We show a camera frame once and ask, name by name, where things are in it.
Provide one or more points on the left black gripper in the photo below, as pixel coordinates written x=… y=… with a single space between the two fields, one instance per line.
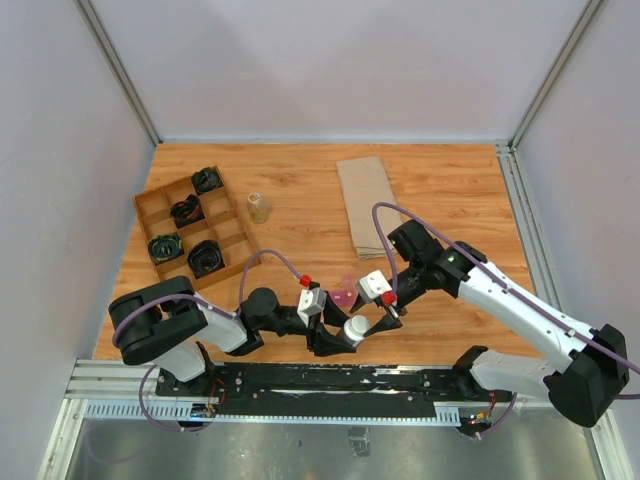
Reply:
x=327 y=344

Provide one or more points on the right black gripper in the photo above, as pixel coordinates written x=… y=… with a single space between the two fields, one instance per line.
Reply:
x=390 y=320

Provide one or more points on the white capped pill bottle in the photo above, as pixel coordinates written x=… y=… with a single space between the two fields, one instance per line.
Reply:
x=354 y=330

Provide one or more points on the pink weekly pill organizer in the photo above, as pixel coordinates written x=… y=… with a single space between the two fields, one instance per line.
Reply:
x=345 y=293

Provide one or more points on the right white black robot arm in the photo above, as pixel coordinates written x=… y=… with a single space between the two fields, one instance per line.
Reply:
x=581 y=370

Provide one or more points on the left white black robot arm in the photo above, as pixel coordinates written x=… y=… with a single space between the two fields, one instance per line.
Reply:
x=165 y=324

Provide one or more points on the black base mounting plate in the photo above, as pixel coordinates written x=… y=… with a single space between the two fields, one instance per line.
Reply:
x=322 y=383

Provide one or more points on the clear bottle yellow capsules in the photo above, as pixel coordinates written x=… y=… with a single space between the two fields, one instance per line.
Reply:
x=258 y=208

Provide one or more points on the wooden compartment tray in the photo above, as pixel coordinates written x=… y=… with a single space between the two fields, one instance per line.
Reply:
x=192 y=228

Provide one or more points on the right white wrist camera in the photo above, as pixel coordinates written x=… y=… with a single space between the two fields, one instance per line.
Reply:
x=374 y=288

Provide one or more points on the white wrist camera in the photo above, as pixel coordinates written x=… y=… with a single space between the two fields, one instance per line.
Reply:
x=312 y=299
x=374 y=288

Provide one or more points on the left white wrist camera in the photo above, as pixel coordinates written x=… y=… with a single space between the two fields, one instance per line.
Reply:
x=312 y=299

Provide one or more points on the grey slotted cable duct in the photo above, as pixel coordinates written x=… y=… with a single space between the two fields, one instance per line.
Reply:
x=391 y=411

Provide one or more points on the right aluminium frame post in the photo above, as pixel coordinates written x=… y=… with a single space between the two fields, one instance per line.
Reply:
x=578 y=33

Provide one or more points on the aluminium frame post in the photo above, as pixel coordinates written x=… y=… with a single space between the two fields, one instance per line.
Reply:
x=578 y=33
x=99 y=33

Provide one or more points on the left aluminium frame post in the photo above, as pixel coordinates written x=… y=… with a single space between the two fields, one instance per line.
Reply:
x=99 y=33

